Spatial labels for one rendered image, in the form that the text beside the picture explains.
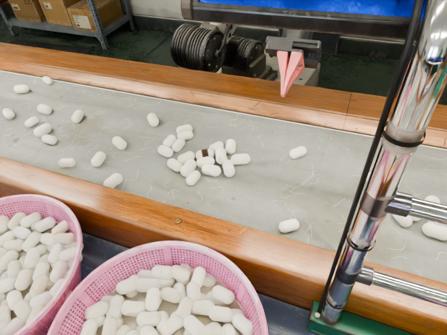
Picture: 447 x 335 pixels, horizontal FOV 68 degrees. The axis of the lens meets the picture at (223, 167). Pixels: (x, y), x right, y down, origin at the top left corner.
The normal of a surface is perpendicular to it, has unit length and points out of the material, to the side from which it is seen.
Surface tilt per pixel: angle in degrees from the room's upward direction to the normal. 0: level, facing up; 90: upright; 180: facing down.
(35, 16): 90
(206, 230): 0
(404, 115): 90
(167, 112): 0
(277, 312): 0
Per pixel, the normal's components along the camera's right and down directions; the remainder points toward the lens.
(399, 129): -0.75, 0.50
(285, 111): -0.30, -0.03
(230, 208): -0.07, -0.71
